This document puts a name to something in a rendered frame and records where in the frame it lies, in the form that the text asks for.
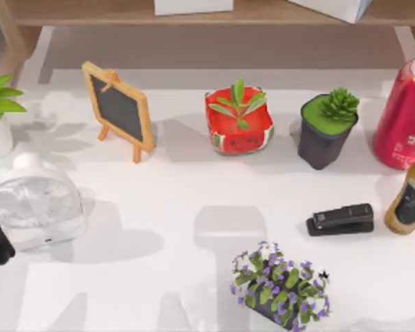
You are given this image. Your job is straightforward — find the red bottle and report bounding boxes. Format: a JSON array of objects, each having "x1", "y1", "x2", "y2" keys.
[{"x1": 372, "y1": 48, "x2": 415, "y2": 171}]

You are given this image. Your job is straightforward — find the yellow bottle with dark label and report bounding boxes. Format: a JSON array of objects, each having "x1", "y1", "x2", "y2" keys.
[{"x1": 384, "y1": 154, "x2": 415, "y2": 236}]

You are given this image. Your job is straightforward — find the red watermelon plant pot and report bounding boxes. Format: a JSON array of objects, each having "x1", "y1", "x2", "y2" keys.
[{"x1": 204, "y1": 78, "x2": 275, "y2": 156}]

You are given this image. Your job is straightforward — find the purple flowers in black pot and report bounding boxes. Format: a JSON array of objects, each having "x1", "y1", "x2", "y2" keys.
[{"x1": 230, "y1": 241, "x2": 332, "y2": 332}]

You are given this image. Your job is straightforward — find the succulent in black pot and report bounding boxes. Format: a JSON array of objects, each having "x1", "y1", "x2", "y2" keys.
[{"x1": 297, "y1": 87, "x2": 361, "y2": 171}]

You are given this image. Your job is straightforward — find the wooden framed blackboard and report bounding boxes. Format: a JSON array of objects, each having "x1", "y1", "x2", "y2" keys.
[{"x1": 81, "y1": 61, "x2": 156, "y2": 164}]

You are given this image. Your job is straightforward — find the white desk fan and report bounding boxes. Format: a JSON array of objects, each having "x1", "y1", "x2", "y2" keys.
[{"x1": 0, "y1": 152, "x2": 85, "y2": 252}]

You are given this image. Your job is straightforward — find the black stapler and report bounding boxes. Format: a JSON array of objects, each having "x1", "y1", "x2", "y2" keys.
[{"x1": 305, "y1": 203, "x2": 375, "y2": 237}]

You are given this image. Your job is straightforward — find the white box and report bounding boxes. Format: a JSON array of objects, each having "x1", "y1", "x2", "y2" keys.
[
  {"x1": 154, "y1": 0, "x2": 234, "y2": 16},
  {"x1": 286, "y1": 0, "x2": 374, "y2": 25}
]

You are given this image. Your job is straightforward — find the wooden shelf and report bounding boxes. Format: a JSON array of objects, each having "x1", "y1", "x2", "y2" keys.
[{"x1": 0, "y1": 0, "x2": 415, "y2": 86}]

